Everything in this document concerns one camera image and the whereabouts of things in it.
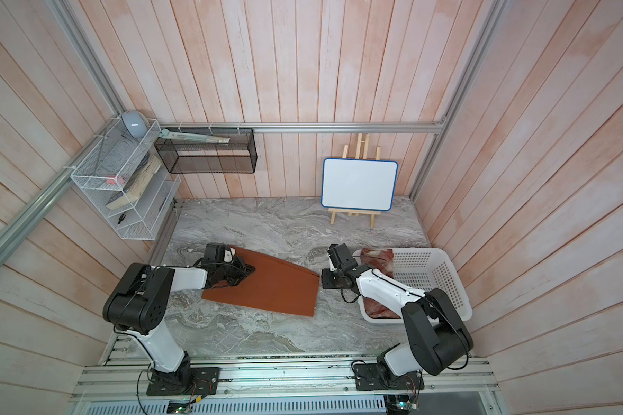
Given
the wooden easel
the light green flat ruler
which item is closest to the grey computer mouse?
the light green flat ruler

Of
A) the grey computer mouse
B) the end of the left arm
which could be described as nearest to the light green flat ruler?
the grey computer mouse

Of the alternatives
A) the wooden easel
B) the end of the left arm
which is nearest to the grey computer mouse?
the end of the left arm

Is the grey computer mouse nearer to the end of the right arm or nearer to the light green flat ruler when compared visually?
the light green flat ruler

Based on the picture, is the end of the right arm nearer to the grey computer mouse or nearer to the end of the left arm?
the end of the left arm

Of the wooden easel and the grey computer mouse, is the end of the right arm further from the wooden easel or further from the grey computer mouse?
the grey computer mouse

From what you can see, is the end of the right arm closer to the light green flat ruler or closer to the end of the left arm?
the end of the left arm

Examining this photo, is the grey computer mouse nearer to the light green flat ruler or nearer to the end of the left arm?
the light green flat ruler

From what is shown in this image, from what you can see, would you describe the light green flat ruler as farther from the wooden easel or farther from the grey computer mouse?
the wooden easel

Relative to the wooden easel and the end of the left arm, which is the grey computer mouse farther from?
the wooden easel

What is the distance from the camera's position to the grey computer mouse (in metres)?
0.82

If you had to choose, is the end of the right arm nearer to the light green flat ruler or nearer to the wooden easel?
the wooden easel

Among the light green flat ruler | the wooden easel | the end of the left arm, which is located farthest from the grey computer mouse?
the wooden easel
